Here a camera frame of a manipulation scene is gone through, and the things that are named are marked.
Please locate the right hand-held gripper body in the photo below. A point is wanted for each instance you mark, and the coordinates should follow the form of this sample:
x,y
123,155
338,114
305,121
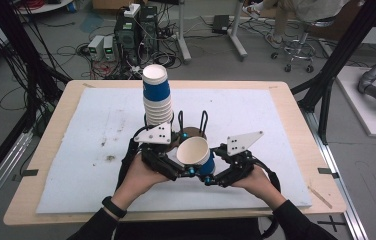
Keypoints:
x,y
241,143

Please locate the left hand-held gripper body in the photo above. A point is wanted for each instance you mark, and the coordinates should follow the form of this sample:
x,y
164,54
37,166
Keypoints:
x,y
154,136

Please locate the single blue paper cup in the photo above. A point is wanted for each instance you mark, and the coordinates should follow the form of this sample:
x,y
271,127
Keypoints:
x,y
192,151

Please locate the stack of white paper cups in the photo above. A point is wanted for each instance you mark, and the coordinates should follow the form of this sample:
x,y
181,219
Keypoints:
x,y
157,96

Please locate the person's right hand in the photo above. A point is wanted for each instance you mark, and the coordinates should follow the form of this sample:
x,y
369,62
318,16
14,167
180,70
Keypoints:
x,y
261,186

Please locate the person's left hand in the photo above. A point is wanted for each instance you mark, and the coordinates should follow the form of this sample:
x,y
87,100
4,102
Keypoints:
x,y
136,185

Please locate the white foam mat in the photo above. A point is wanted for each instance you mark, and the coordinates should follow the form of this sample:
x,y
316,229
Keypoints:
x,y
92,133

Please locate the black wristband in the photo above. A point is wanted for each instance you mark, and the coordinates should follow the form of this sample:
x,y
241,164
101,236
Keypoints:
x,y
113,207

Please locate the black tape strip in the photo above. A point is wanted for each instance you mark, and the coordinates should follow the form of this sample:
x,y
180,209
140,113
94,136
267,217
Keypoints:
x,y
29,172
327,171

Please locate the thin wooden stick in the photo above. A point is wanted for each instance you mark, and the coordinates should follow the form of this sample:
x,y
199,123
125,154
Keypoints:
x,y
321,198

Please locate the white power supply unit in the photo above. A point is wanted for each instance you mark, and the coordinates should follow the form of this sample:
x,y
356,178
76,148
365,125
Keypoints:
x,y
95,48
109,48

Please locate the white desk leg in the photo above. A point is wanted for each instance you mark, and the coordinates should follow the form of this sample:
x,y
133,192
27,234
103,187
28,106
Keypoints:
x,y
182,36
237,36

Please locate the black computer tower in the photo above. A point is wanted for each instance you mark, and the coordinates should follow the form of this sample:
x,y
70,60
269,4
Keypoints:
x,y
127,40
149,26

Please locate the metal stool with casters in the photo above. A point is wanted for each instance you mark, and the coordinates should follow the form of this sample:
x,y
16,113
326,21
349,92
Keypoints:
x,y
299,50

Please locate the black box on floor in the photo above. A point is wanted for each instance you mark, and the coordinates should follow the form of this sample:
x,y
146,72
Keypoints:
x,y
221,24

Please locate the black tape cross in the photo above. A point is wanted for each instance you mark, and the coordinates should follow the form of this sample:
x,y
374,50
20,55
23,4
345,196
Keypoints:
x,y
332,222

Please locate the white platform board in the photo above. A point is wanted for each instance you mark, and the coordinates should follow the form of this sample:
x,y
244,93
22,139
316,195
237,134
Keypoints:
x,y
359,113

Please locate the white power strip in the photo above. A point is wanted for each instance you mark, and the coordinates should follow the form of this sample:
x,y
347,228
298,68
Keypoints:
x,y
132,10

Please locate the white round table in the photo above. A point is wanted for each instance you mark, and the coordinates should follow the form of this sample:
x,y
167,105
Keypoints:
x,y
46,7

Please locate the black metal frame post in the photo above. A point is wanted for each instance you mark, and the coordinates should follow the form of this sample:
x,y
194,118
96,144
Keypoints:
x,y
342,46

